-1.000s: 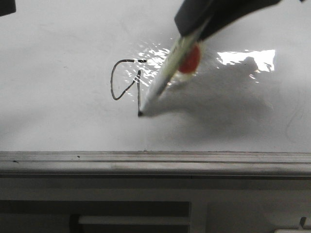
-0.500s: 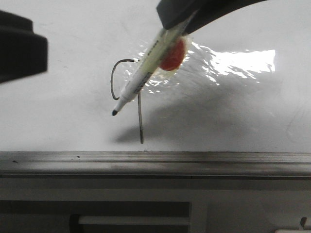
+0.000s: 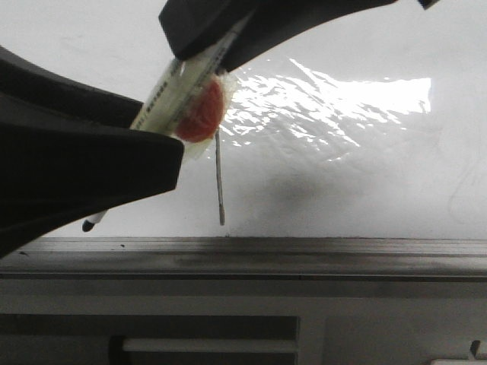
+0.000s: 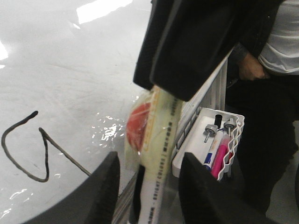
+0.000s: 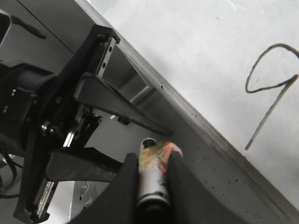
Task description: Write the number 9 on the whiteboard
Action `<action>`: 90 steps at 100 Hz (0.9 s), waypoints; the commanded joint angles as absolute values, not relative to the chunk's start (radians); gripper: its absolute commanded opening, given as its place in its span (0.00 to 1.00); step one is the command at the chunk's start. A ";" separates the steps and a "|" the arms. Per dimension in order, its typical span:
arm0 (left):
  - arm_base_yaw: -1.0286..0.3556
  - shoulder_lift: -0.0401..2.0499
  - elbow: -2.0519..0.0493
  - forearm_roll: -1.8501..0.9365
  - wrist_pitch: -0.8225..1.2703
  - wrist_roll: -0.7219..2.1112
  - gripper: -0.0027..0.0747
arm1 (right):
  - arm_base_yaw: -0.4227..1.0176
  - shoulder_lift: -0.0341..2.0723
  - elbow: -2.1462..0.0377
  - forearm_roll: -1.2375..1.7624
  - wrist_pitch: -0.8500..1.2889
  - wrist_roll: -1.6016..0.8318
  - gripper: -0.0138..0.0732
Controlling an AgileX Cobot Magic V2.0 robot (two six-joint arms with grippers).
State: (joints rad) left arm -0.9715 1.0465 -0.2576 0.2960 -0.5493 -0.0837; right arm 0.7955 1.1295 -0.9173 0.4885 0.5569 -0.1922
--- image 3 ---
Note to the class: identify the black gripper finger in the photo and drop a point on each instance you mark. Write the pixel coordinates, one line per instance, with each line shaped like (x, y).
(67, 152)
(191, 27)

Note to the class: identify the white whiteboard marker pen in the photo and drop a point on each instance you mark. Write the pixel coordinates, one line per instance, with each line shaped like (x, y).
(190, 100)

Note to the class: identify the grey cabinet below whiteboard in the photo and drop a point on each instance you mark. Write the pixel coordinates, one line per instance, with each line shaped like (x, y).
(232, 320)

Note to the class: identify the aluminium whiteboard tray rail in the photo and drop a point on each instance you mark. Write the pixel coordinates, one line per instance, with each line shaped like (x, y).
(335, 256)

